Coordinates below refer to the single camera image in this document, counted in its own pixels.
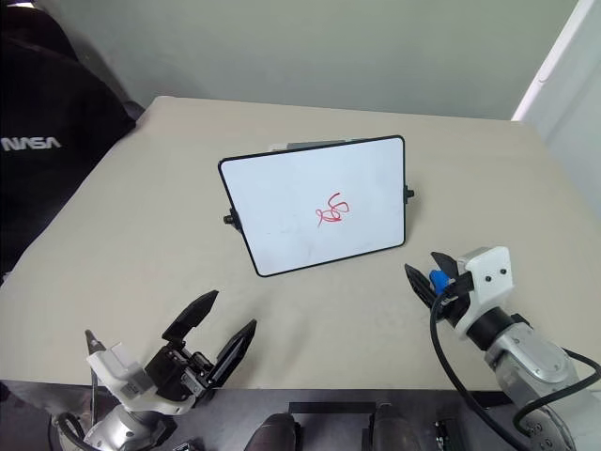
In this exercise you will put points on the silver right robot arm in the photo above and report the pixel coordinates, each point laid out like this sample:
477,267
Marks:
535,362

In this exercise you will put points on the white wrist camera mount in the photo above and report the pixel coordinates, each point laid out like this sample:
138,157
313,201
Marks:
490,277
127,373

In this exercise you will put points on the black framed whiteboard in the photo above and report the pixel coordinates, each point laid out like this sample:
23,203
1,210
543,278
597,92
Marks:
291,188

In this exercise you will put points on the person in black NASA sweater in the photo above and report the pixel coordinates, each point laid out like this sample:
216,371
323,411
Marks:
47,94

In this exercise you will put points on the dark rounded shape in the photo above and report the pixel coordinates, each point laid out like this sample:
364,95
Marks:
393,430
274,434

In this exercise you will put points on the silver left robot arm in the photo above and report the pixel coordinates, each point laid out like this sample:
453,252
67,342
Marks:
117,430

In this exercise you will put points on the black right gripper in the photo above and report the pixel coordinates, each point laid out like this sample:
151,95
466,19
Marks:
454,300

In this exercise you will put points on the black whiteboard pivot knob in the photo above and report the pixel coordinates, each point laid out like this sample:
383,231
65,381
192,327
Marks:
229,219
408,193

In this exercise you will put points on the blue plastic object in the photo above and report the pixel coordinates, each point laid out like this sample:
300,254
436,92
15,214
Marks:
440,280

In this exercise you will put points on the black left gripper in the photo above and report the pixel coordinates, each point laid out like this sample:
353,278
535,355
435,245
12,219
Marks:
174,371

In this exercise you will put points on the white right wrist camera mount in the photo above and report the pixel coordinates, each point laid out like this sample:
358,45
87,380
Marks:
490,277

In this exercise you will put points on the white door frame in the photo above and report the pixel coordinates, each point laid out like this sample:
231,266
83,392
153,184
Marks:
563,70

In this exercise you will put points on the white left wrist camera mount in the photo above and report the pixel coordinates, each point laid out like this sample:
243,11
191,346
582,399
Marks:
127,373

